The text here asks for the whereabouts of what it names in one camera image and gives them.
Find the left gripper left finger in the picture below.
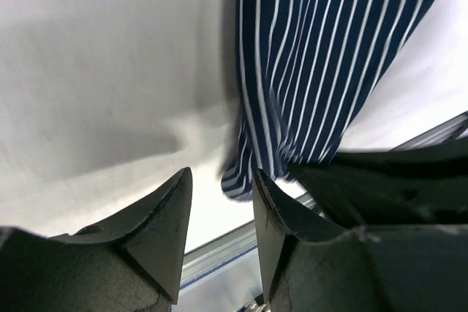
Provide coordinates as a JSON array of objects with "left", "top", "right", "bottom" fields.
[{"left": 1, "top": 167, "right": 192, "bottom": 311}]

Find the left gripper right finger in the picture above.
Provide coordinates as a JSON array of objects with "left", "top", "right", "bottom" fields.
[{"left": 253, "top": 172, "right": 467, "bottom": 311}]

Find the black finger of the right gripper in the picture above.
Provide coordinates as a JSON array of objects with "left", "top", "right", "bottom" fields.
[{"left": 289, "top": 140, "right": 467, "bottom": 228}]

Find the navy striped underwear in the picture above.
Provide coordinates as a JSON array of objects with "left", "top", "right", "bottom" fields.
[{"left": 221, "top": 0, "right": 436, "bottom": 201}]

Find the aluminium frame rail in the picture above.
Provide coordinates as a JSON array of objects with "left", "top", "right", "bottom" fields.
[{"left": 180, "top": 112, "right": 467, "bottom": 294}]

